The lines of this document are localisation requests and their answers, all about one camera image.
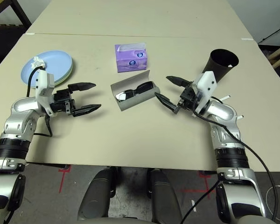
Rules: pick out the blue plastic plate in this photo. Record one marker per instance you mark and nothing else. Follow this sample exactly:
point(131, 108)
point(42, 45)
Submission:
point(58, 63)

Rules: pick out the grey glasses case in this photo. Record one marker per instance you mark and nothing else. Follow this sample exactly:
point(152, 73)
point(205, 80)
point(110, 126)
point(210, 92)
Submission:
point(140, 100)

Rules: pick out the wooden side table black frame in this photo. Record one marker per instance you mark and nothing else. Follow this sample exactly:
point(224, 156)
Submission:
point(16, 9)

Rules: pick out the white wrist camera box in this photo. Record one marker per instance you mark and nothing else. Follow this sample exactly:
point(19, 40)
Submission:
point(44, 86)
point(207, 86)

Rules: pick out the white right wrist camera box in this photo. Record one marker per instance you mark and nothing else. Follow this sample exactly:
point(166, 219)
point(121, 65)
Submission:
point(207, 86)

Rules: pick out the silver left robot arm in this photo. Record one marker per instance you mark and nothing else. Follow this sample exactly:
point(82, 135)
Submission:
point(21, 112)

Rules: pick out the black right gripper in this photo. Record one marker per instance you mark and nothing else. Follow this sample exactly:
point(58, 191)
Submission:
point(189, 98)

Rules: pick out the grey robot leg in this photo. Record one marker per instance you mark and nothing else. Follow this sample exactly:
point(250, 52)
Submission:
point(164, 198)
point(95, 196)

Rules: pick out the black plastic cup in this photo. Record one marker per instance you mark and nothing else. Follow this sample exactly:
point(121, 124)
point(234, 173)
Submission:
point(220, 61)

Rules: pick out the black foam floor mat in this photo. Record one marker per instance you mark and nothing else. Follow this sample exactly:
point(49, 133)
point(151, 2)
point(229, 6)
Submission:
point(4, 42)

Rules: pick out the white table tape piece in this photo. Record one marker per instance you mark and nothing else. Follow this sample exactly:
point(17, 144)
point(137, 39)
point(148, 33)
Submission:
point(30, 34)
point(247, 39)

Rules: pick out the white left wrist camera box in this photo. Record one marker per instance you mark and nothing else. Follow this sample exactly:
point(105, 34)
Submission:
point(44, 86)

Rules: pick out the purple tissue box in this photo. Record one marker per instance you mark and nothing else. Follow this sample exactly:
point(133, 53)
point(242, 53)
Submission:
point(130, 60)

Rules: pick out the white marker black cap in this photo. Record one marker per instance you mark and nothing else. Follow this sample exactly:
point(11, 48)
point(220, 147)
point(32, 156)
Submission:
point(240, 116)

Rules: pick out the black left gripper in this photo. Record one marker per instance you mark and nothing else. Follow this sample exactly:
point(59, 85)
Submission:
point(63, 102)

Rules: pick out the black sunglasses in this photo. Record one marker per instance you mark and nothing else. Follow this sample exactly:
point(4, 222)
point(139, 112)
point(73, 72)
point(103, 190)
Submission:
point(123, 95)

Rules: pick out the white tissue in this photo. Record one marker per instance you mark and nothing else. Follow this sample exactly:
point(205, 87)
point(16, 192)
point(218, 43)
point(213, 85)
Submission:
point(38, 61)

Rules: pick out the green plastic plate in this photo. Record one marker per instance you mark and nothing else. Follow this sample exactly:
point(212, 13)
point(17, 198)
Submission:
point(71, 72)

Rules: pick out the grey robot left leg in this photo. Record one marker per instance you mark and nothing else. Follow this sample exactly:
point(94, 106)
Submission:
point(95, 196)

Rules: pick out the grey robot right leg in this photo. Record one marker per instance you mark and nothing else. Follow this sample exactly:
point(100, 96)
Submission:
point(164, 198)

